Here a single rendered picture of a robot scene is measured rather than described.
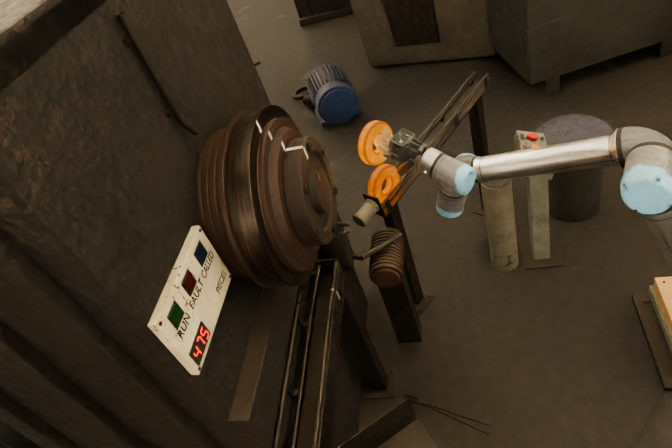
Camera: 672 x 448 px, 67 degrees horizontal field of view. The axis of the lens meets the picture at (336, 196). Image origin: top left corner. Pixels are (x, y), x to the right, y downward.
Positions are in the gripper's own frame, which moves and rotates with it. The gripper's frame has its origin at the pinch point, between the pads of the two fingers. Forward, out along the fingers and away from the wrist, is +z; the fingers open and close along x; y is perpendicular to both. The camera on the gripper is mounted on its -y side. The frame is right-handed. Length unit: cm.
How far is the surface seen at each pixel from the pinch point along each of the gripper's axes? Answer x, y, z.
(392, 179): -3.2, -21.0, -5.3
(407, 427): 66, -15, -60
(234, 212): 65, 37, -11
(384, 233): 9.3, -37.4, -10.6
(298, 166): 47, 37, -14
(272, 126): 43, 41, -3
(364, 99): -130, -128, 110
